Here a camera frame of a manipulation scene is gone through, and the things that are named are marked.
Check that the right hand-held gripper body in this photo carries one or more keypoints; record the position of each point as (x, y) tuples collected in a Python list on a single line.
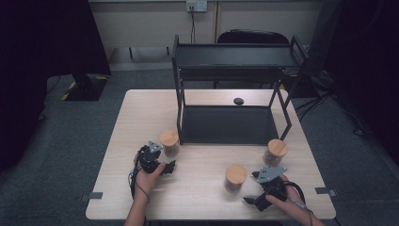
[(273, 188)]

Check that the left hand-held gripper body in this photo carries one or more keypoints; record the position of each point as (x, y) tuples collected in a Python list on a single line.
[(149, 158)]

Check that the glass jar with wooden lid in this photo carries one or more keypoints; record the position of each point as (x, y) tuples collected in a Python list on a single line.
[(169, 138), (236, 174), (277, 147)]

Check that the black two-tier metal shelf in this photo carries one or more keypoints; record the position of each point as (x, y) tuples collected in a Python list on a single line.
[(232, 125)]

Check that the person's right hand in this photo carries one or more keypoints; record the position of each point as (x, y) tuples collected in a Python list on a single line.
[(293, 204)]

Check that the person's left hand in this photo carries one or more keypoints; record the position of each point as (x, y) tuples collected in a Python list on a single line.
[(146, 185)]

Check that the small black round knob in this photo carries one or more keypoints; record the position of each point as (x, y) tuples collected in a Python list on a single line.
[(238, 101)]

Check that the black stand base striped tape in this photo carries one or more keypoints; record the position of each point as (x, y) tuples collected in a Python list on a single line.
[(86, 89)]

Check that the black chair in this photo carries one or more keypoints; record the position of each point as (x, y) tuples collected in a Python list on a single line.
[(252, 36)]

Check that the black curtain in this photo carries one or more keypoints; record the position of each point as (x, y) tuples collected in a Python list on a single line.
[(37, 62)]

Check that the dark curtain with stands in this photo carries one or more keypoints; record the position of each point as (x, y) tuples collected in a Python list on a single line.
[(367, 62)]

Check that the white wall socket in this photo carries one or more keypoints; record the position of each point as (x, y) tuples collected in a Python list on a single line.
[(197, 5)]

